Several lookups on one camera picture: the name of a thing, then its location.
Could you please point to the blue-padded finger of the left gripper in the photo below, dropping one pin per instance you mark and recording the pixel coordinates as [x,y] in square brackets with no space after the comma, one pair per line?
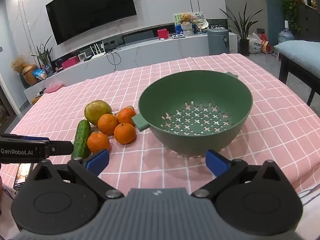
[57,148]

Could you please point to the hanging green vine plant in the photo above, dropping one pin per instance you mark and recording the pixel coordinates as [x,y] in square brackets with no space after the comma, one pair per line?
[290,11]

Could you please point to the green colander bowl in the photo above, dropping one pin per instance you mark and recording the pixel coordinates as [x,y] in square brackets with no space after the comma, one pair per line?
[195,111]

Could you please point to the potted long-leaf plant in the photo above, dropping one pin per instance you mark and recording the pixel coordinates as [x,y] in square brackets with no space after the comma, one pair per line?
[242,24]

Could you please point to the orange mandarin back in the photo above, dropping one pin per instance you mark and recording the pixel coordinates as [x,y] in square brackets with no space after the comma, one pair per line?
[126,115]

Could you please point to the golden gourd vase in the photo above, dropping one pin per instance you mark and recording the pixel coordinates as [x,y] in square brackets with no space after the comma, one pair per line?
[28,74]

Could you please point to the grey cylindrical trash bin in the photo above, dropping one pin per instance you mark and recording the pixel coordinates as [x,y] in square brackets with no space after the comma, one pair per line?
[218,41]

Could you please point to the pink checkered tablecloth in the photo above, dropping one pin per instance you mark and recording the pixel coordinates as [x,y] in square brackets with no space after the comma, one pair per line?
[280,126]

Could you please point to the blue water jug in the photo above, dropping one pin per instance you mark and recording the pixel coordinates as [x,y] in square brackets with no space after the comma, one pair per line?
[285,34]

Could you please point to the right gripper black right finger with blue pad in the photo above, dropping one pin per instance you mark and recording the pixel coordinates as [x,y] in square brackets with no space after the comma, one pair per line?
[227,172]

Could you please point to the black wall television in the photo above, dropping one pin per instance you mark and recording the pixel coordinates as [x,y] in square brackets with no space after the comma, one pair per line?
[70,18]

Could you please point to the teddy bear gift box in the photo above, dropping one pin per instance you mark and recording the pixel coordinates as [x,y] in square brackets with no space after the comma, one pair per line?
[187,24]

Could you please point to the white wifi router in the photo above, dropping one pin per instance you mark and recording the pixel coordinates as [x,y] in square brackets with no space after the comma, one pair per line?
[97,50]

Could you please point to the pink tissue box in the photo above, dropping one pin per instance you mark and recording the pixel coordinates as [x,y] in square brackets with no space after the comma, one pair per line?
[70,62]

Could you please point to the blue cushioned bench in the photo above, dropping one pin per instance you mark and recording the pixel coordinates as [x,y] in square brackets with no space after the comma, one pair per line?
[301,59]

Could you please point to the smartphone on table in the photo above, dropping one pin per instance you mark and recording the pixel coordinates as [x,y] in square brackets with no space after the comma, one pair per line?
[22,174]

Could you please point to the orange mandarin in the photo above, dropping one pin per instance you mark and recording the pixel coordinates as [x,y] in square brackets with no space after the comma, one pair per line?
[126,115]
[97,142]
[107,124]
[125,133]

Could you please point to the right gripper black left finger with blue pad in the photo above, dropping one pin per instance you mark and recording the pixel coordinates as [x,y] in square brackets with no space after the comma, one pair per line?
[86,172]

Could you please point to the green cucumber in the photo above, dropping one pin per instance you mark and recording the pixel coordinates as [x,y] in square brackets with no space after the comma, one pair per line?
[83,132]

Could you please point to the red box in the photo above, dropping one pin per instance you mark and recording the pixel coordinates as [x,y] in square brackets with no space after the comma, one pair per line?
[163,33]

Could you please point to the yellow-green pear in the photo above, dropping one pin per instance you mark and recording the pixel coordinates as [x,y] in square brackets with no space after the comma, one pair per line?
[95,109]

